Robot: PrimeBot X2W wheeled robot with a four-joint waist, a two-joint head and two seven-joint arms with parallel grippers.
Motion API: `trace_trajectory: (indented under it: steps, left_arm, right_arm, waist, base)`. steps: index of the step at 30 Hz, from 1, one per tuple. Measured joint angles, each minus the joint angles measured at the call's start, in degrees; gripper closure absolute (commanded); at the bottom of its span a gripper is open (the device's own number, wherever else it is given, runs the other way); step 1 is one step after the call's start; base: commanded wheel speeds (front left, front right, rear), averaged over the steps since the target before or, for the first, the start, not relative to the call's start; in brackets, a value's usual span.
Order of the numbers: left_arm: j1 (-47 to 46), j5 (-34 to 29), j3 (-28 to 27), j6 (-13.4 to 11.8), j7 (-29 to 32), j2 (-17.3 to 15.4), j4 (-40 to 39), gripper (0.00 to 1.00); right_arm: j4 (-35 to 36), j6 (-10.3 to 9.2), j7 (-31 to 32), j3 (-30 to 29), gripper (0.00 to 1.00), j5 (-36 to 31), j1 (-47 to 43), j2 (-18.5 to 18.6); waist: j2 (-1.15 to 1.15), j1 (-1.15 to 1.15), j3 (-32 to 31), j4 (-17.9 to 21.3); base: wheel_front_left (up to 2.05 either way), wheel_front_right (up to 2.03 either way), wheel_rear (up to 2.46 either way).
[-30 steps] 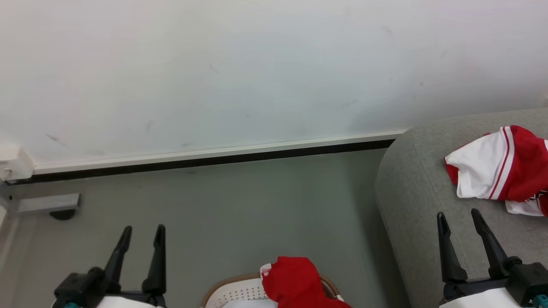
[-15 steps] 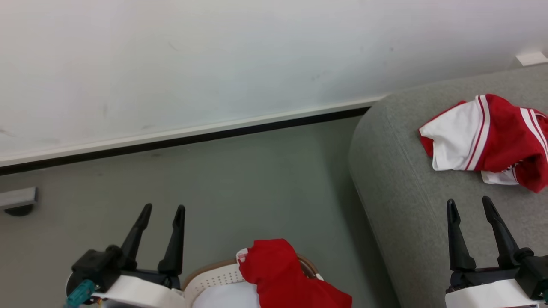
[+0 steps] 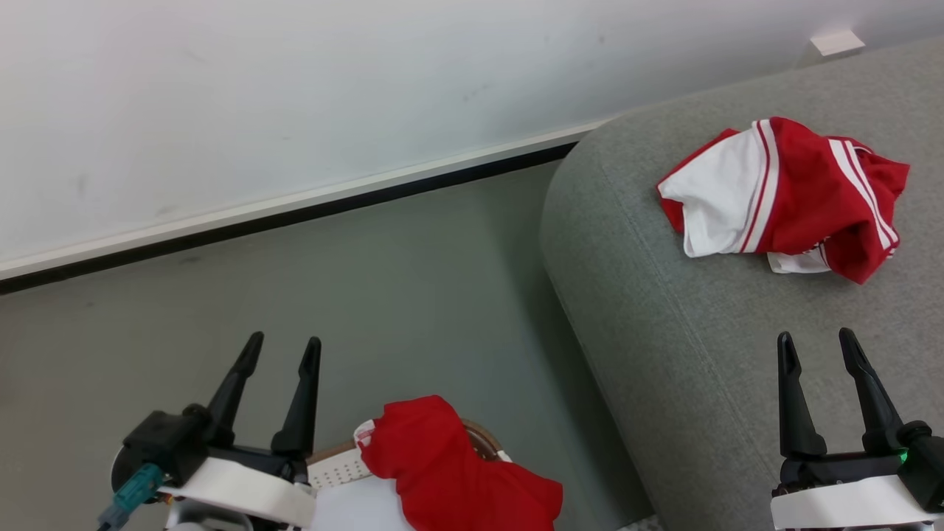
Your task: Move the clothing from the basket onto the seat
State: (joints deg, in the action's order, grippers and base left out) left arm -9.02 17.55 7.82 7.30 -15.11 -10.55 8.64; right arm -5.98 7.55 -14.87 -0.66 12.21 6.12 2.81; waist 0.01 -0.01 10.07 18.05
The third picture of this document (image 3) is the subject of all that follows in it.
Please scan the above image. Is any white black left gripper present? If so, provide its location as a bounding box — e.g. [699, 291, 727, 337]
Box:
[111, 331, 323, 529]

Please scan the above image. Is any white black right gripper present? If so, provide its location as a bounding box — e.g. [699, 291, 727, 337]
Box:
[770, 327, 944, 531]

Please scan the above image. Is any teal cable connector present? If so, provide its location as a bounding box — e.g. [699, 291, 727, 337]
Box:
[97, 462, 165, 531]

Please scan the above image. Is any white brown-rimmed laundry basket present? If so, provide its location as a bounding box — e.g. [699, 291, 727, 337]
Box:
[304, 419, 513, 531]

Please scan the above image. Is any red and white striped garment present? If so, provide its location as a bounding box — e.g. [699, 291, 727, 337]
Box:
[656, 117, 911, 285]

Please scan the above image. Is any white wall box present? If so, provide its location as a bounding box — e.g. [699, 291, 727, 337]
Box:
[810, 29, 866, 58]

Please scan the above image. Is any white baseboard strip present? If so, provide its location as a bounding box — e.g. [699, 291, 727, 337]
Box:
[0, 118, 614, 282]

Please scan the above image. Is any plain red garment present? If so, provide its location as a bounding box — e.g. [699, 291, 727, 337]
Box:
[357, 395, 564, 531]

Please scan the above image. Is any grey fabric sofa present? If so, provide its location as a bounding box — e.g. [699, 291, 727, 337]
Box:
[538, 35, 944, 531]

